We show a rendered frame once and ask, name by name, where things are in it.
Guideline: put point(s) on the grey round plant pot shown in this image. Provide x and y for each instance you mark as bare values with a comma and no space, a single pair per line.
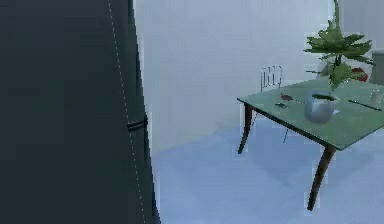
319,108

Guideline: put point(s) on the thin black stick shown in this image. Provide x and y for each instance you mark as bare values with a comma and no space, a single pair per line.
364,105

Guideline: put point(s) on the small dark flat object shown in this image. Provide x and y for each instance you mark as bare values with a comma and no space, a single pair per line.
280,105

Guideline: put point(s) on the red flat object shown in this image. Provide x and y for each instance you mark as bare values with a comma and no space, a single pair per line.
286,97

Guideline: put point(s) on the dark grey fridge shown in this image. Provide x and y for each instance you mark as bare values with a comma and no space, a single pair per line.
66,110

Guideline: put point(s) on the grey box shape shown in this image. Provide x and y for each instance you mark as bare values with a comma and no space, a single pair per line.
378,66

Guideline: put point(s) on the red bowl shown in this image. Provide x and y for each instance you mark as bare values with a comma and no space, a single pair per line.
360,74

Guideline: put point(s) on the green house plant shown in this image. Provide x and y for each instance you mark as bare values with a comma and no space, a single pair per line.
336,50

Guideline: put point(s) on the green top dining table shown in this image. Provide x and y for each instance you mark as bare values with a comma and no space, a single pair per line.
336,123

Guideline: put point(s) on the pale grey cup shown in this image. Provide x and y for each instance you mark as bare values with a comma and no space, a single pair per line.
376,96

